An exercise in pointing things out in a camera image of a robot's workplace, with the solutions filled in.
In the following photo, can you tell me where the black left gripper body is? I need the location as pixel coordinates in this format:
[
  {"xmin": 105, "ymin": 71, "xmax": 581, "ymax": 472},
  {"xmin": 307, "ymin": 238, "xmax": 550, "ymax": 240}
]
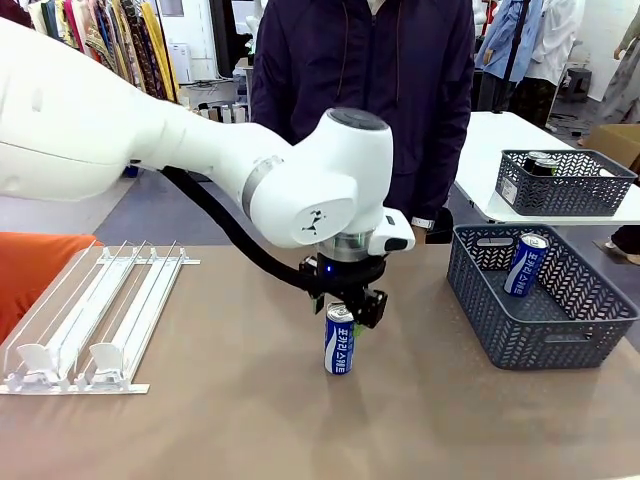
[{"xmin": 298, "ymin": 253, "xmax": 387, "ymax": 302}]

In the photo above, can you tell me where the blue white drink can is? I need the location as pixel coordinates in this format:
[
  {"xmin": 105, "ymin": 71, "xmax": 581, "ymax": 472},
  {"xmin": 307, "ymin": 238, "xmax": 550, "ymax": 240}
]
[
  {"xmin": 503, "ymin": 232, "xmax": 550, "ymax": 300},
  {"xmin": 323, "ymin": 302, "xmax": 357, "ymax": 376}
]

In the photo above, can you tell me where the dark grey plastic basket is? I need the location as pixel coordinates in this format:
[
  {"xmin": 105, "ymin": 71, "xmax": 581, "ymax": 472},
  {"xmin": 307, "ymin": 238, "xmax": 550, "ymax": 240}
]
[
  {"xmin": 494, "ymin": 148, "xmax": 639, "ymax": 217},
  {"xmin": 446, "ymin": 223, "xmax": 640, "ymax": 370}
]

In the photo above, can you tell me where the person left forearm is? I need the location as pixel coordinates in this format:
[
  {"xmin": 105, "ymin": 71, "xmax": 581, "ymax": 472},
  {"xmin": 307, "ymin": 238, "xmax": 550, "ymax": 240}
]
[{"xmin": 409, "ymin": 124, "xmax": 475, "ymax": 224}]

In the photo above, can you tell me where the white can dispenser rack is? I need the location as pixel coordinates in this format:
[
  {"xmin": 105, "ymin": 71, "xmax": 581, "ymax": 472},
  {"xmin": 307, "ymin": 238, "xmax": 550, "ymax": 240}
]
[{"xmin": 0, "ymin": 239, "xmax": 202, "ymax": 396}]

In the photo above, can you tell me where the black handheld device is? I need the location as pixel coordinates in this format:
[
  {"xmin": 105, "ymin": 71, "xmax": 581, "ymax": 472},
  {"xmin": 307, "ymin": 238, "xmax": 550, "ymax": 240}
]
[{"xmin": 424, "ymin": 207, "xmax": 455, "ymax": 245}]

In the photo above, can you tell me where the white side table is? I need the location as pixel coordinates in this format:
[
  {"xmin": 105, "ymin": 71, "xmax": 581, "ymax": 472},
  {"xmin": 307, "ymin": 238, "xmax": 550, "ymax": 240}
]
[{"xmin": 452, "ymin": 110, "xmax": 640, "ymax": 226}]

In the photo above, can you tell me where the grey bin with boards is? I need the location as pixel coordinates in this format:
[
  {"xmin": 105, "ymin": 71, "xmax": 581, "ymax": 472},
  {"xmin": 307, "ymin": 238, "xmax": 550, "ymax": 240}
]
[{"xmin": 197, "ymin": 101, "xmax": 250, "ymax": 124}]

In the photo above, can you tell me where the person in navy jacket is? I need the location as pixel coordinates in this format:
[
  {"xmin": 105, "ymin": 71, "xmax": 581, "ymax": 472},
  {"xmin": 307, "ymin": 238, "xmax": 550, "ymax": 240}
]
[{"xmin": 249, "ymin": 0, "xmax": 476, "ymax": 224}]

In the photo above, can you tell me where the background person leg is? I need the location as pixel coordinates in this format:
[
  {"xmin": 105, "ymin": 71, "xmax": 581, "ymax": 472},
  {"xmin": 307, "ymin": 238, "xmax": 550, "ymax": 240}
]
[{"xmin": 602, "ymin": 224, "xmax": 640, "ymax": 266}]

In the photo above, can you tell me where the white floor appliance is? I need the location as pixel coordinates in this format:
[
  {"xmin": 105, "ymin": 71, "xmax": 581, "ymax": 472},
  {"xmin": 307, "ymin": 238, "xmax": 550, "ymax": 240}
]
[{"xmin": 167, "ymin": 42, "xmax": 194, "ymax": 85}]

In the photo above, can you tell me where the black panel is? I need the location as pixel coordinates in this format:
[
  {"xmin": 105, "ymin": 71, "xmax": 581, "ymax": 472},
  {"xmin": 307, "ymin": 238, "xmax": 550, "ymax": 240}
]
[{"xmin": 209, "ymin": 0, "xmax": 257, "ymax": 69}]

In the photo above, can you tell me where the cardboard box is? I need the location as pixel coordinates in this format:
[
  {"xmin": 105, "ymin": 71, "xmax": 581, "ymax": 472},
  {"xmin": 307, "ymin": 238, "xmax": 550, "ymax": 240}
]
[{"xmin": 583, "ymin": 123, "xmax": 640, "ymax": 174}]

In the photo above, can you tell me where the rack of colourful clothes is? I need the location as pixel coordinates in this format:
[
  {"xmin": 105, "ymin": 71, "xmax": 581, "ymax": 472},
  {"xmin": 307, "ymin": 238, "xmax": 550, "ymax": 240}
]
[{"xmin": 27, "ymin": 0, "xmax": 181, "ymax": 105}]

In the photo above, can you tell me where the black stool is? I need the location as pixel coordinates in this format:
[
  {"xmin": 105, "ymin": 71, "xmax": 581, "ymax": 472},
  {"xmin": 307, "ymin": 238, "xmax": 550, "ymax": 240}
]
[{"xmin": 563, "ymin": 66, "xmax": 594, "ymax": 104}]

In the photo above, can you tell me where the hanging white shirt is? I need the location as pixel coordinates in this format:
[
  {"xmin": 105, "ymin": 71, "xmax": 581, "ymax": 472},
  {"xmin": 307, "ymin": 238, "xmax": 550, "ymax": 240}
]
[{"xmin": 524, "ymin": 0, "xmax": 585, "ymax": 86}]

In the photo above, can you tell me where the mannequin in grey dress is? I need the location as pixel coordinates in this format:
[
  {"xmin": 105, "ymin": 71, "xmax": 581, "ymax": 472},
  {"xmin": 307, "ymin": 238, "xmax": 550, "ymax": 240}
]
[{"xmin": 599, "ymin": 0, "xmax": 640, "ymax": 125}]

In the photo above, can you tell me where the dark red garment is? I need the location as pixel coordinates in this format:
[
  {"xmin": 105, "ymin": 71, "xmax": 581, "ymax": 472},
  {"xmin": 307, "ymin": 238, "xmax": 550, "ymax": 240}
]
[{"xmin": 0, "ymin": 0, "xmax": 32, "ymax": 29}]

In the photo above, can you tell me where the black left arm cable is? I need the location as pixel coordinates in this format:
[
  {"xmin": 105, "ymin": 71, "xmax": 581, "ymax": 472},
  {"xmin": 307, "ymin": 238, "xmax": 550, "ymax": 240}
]
[{"xmin": 162, "ymin": 164, "xmax": 312, "ymax": 297}]

